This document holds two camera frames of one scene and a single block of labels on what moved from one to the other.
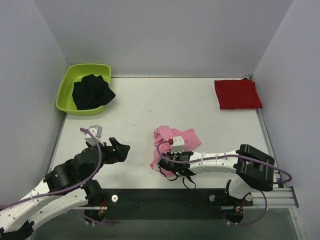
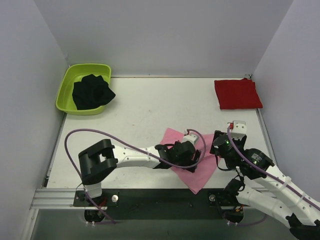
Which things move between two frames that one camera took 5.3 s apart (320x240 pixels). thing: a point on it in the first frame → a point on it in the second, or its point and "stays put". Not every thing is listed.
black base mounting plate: (169, 204) stays put
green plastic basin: (65, 102) stays put
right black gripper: (166, 163) → (216, 146)
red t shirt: (237, 94) stays put
